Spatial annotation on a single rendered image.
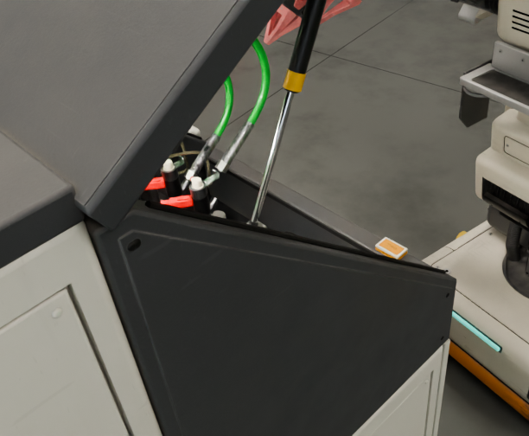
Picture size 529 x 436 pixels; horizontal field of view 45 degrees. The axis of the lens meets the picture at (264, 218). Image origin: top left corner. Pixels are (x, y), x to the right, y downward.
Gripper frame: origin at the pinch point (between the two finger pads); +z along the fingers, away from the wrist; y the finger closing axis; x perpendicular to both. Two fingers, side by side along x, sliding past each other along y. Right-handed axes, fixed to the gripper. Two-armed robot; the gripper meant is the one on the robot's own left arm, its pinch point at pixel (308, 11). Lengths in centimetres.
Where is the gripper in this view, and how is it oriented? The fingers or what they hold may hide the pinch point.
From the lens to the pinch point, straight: 107.5
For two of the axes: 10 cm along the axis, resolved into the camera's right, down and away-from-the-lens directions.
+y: 5.4, 6.8, -4.9
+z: -6.1, 7.2, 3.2
